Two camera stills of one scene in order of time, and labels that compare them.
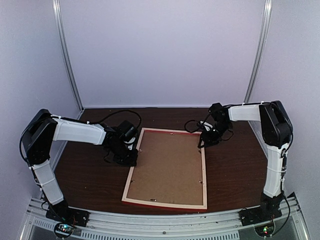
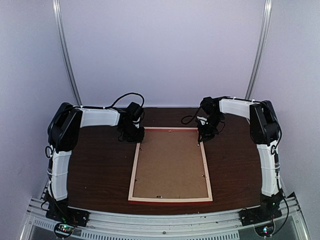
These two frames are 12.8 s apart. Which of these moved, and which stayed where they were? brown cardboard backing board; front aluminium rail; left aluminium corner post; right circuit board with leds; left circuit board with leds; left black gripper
Moved: left black gripper; brown cardboard backing board
Stayed: left circuit board with leds; front aluminium rail; left aluminium corner post; right circuit board with leds
